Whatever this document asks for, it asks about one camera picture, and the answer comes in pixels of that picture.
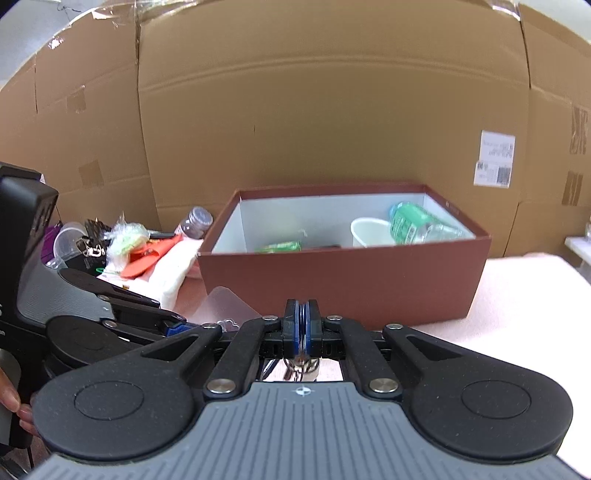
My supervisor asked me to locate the cardboard sheet with black print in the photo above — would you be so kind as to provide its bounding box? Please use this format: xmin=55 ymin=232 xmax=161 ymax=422
xmin=503 ymin=4 xmax=591 ymax=257

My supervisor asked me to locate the metal key ring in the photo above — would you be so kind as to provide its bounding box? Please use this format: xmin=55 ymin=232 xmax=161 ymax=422
xmin=283 ymin=355 xmax=321 ymax=383

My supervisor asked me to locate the small bottle with purple cap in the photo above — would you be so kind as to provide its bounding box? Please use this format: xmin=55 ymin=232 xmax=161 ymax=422
xmin=174 ymin=206 xmax=214 ymax=240

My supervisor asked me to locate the purple item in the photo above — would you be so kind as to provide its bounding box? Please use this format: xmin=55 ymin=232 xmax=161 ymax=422
xmin=41 ymin=226 xmax=61 ymax=261

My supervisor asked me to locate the white cloth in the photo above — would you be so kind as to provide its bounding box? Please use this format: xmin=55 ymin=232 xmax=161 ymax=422
xmin=99 ymin=240 xmax=204 ymax=310

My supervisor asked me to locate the clear bag with green contents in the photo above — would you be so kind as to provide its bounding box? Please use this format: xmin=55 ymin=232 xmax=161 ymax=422
xmin=104 ymin=213 xmax=149 ymax=257

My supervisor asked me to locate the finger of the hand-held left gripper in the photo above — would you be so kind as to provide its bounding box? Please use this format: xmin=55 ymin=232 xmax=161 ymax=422
xmin=104 ymin=302 xmax=199 ymax=344
xmin=95 ymin=277 xmax=161 ymax=309

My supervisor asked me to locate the clear plastic cup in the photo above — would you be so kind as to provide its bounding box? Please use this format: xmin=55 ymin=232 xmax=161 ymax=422
xmin=53 ymin=222 xmax=88 ymax=259

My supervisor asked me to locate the large cardboard sheet with label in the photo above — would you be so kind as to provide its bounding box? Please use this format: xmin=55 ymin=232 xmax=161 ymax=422
xmin=137 ymin=0 xmax=532 ymax=259

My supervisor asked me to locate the white shipping label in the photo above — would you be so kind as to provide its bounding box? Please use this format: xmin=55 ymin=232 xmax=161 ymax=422
xmin=473 ymin=130 xmax=516 ymax=188

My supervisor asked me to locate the orange plastic item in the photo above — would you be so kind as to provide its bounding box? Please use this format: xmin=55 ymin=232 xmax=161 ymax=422
xmin=121 ymin=234 xmax=183 ymax=279

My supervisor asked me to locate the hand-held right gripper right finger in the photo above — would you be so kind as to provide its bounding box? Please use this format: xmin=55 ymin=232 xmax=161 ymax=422
xmin=305 ymin=299 xmax=462 ymax=400

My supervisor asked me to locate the black binder clip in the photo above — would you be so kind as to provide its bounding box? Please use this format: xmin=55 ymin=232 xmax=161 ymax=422
xmin=76 ymin=219 xmax=112 ymax=271

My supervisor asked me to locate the white paper cup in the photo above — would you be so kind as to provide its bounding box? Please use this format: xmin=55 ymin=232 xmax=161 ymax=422
xmin=351 ymin=218 xmax=398 ymax=248

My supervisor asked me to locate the white table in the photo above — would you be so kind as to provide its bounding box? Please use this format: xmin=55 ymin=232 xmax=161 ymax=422
xmin=564 ymin=236 xmax=591 ymax=268

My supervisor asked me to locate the brown cardboard box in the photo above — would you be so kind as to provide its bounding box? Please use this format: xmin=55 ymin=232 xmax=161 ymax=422
xmin=198 ymin=184 xmax=491 ymax=330

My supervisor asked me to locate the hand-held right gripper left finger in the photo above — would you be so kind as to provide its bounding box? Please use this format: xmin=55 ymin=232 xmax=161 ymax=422
xmin=141 ymin=299 xmax=305 ymax=400

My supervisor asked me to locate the green plastic bottle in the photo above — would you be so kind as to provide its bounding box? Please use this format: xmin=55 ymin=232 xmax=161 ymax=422
xmin=388 ymin=202 xmax=467 ymax=244

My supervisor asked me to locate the frosted plastic sheet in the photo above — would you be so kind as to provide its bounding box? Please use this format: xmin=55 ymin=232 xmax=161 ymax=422
xmin=191 ymin=286 xmax=254 ymax=324

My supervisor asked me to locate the person's left hand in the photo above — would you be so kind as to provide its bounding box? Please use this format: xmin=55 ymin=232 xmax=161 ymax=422
xmin=0 ymin=369 xmax=35 ymax=432

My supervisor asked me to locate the cardboard sheet with tape patches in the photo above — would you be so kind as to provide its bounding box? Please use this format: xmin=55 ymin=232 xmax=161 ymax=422
xmin=0 ymin=9 xmax=160 ymax=232

